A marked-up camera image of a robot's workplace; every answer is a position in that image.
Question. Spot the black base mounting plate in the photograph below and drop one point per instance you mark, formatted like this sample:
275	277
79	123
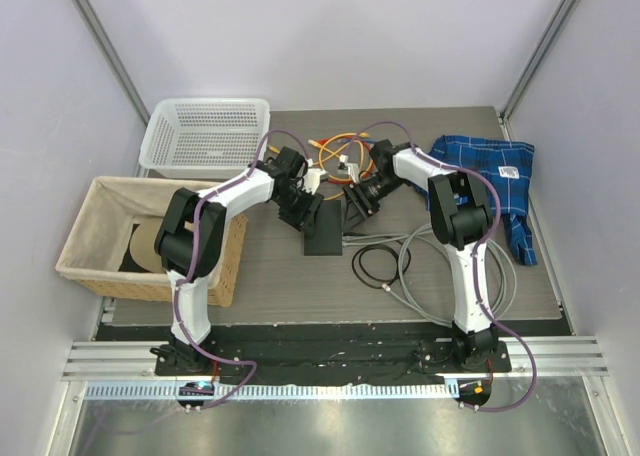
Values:
376	353

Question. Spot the black network switch box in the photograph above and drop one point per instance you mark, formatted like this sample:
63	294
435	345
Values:
325	239

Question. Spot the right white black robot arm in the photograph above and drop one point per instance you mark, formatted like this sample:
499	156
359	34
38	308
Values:
461	220

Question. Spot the brown tape roll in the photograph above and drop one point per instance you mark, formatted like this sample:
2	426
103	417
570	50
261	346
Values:
141	247

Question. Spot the aluminium frame rail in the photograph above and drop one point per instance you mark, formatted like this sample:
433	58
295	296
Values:
561	356

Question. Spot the blue plaid cloth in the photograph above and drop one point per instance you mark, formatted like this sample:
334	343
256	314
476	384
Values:
508	167

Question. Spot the white perforated plastic basket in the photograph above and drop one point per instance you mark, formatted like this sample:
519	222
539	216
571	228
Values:
204	138

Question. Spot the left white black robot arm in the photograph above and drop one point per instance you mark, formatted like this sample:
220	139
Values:
192	237

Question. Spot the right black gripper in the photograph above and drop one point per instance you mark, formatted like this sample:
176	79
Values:
354	216

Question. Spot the wicker basket with liner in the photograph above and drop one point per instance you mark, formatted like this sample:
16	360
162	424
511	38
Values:
96	246

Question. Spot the white slotted cable duct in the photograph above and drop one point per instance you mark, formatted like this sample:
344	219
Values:
196	391

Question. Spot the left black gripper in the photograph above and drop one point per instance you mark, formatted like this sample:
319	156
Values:
305	218

